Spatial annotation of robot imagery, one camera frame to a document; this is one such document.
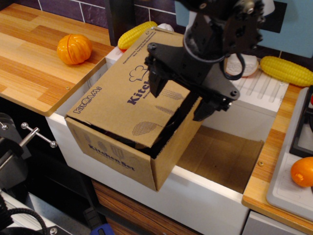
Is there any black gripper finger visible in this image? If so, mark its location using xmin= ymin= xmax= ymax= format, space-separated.
xmin=149 ymin=72 xmax=168 ymax=97
xmin=193 ymin=98 xmax=220 ymax=121

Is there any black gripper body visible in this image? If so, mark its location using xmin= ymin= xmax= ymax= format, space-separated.
xmin=145 ymin=32 xmax=240 ymax=111

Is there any brown cardboard kitchen set box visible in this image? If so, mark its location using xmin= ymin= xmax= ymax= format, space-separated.
xmin=65 ymin=29 xmax=201 ymax=191

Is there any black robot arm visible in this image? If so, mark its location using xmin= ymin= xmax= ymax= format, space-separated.
xmin=145 ymin=0 xmax=265 ymax=121

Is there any yellow toy corn left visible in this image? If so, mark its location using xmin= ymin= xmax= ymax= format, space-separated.
xmin=117 ymin=21 xmax=157 ymax=50

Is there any yellow toy corn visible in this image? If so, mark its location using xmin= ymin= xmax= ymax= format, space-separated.
xmin=117 ymin=21 xmax=157 ymax=50
xmin=260 ymin=56 xmax=313 ymax=87

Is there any orange toy pumpkin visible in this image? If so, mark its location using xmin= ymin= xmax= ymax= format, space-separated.
xmin=57 ymin=34 xmax=92 ymax=65

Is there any yellow toy corn right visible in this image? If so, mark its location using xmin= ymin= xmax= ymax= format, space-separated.
xmin=260 ymin=56 xmax=313 ymax=87

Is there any white toy sink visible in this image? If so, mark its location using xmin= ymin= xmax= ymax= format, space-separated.
xmin=46 ymin=48 xmax=289 ymax=235

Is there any white lamp shade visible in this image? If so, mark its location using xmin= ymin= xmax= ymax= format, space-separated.
xmin=262 ymin=0 xmax=275 ymax=16

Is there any grey toy stove top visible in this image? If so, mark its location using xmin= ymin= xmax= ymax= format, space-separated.
xmin=266 ymin=86 xmax=313 ymax=221

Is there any orange toy fruit right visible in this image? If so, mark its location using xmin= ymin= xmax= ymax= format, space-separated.
xmin=291 ymin=157 xmax=313 ymax=188

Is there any black metal clamp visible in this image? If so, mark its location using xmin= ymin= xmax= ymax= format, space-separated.
xmin=0 ymin=113 xmax=58 ymax=190

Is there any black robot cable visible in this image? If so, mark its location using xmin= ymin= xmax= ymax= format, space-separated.
xmin=219 ymin=53 xmax=246 ymax=81

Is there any blue clamp handle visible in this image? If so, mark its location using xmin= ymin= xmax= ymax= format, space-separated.
xmin=90 ymin=223 xmax=115 ymax=235

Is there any black braided cable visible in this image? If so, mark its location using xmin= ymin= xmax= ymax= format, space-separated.
xmin=0 ymin=193 xmax=47 ymax=235

